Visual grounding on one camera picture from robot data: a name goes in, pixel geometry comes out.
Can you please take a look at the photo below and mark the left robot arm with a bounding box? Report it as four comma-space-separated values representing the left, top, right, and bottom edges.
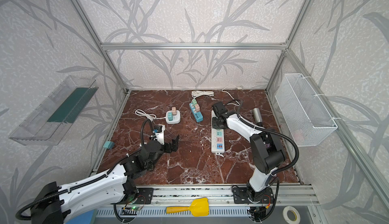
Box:
15, 120, 179, 224

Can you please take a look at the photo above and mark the white tape roll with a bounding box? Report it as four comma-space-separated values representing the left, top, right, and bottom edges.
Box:
283, 206, 301, 224

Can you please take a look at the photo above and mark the silver hair dryer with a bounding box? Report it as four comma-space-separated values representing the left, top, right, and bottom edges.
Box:
252, 108, 263, 127

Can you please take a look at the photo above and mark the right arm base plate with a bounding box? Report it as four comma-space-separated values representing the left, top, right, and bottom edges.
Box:
232, 186, 274, 204

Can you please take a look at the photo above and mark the blue power strip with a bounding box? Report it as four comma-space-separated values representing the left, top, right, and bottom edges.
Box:
189, 90, 214, 123

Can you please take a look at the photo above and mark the teal plug adapter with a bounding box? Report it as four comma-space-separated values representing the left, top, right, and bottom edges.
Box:
103, 141, 114, 150
167, 112, 173, 121

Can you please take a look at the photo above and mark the white wire basket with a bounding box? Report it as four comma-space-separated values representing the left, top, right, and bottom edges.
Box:
275, 73, 337, 147

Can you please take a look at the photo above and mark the clear plastic wall shelf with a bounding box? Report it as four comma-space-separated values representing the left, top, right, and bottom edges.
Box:
9, 76, 99, 146

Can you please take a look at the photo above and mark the yellow toy shovel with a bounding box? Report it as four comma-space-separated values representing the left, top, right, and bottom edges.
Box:
166, 197, 210, 217

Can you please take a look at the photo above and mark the blue sponge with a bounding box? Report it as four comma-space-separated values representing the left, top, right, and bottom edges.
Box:
66, 210, 96, 224

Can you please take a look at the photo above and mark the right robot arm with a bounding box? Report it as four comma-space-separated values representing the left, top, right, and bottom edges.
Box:
212, 101, 300, 199

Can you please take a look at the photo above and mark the white square power strip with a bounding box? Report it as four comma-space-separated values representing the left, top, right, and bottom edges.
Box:
134, 109, 182, 125

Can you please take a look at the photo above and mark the aluminium frame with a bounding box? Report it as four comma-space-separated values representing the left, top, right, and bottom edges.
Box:
57, 0, 389, 224

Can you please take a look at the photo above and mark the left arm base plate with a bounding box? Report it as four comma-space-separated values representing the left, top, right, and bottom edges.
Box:
120, 188, 154, 205

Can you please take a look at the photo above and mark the white long power strip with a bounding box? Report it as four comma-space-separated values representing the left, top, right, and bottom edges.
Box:
210, 85, 244, 155

